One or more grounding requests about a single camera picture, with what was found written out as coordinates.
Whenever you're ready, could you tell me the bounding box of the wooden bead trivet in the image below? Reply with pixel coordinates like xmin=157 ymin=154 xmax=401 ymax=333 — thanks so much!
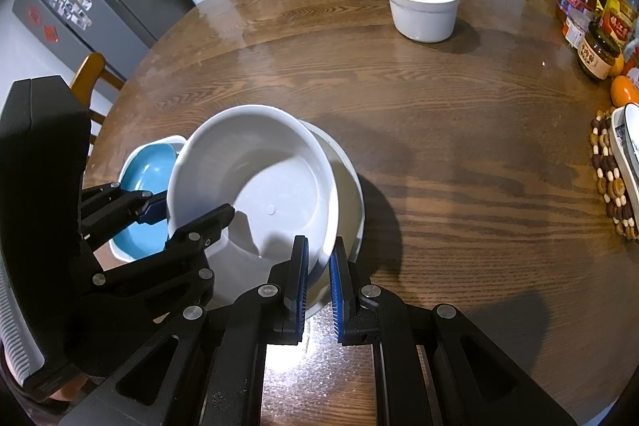
xmin=591 ymin=107 xmax=639 ymax=240

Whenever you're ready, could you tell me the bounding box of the orange fruit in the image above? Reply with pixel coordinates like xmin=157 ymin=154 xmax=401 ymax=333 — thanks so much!
xmin=610 ymin=75 xmax=639 ymax=108

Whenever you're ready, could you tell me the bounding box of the square blue patterned plate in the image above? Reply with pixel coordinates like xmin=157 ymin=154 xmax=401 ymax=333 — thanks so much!
xmin=106 ymin=134 xmax=189 ymax=264

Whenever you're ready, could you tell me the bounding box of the white blue rimmed plate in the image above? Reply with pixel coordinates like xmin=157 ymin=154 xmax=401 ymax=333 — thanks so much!
xmin=609 ymin=103 xmax=639 ymax=208

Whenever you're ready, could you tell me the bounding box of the wooden chair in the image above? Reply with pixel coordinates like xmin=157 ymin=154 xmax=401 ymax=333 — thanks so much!
xmin=70 ymin=53 xmax=127 ymax=157

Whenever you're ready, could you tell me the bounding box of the white label sauce bottle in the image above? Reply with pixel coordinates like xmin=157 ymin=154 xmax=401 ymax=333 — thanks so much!
xmin=564 ymin=9 xmax=593 ymax=52

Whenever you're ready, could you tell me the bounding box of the yellow label bottle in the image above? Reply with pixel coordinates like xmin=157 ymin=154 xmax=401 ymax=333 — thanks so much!
xmin=599 ymin=0 xmax=639 ymax=51

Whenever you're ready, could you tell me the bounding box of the dark lid sauce jar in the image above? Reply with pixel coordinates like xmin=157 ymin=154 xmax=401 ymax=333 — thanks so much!
xmin=577 ymin=21 xmax=623 ymax=81

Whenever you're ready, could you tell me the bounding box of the small white ramekin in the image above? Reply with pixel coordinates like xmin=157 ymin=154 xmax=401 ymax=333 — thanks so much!
xmin=384 ymin=0 xmax=461 ymax=44

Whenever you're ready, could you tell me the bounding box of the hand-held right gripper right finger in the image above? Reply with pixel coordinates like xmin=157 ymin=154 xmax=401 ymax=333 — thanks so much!
xmin=328 ymin=238 xmax=582 ymax=426

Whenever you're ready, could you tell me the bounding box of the dark grey fridge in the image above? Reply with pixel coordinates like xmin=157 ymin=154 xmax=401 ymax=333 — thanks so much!
xmin=10 ymin=0 xmax=157 ymax=83

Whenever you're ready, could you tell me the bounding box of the large white bowl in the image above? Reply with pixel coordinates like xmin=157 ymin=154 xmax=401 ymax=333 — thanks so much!
xmin=166 ymin=105 xmax=341 ymax=279
xmin=204 ymin=119 xmax=366 ymax=320

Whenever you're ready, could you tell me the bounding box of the blue oval dish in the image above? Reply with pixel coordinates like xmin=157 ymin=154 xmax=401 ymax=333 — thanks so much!
xmin=111 ymin=143 xmax=181 ymax=263

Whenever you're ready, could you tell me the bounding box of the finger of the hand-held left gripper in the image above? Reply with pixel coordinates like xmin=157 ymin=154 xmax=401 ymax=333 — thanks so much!
xmin=80 ymin=181 xmax=169 ymax=240
xmin=82 ymin=203 xmax=236 ymax=323

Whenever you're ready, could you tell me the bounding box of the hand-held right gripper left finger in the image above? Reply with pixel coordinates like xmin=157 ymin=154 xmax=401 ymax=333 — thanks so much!
xmin=60 ymin=249 xmax=309 ymax=426

